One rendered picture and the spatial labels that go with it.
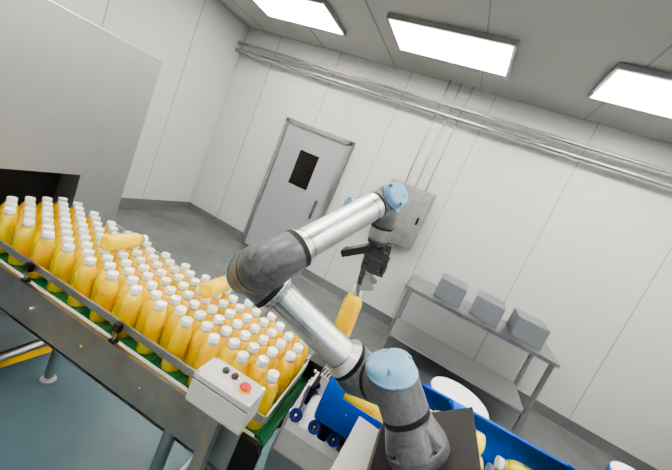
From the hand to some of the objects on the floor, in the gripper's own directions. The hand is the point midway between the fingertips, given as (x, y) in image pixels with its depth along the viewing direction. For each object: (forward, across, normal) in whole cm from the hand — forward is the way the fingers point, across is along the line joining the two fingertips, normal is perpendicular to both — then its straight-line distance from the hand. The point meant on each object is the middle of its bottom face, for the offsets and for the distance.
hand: (358, 289), depth 115 cm
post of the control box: (+135, -48, +40) cm, 149 cm away
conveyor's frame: (+132, -17, +104) cm, 169 cm away
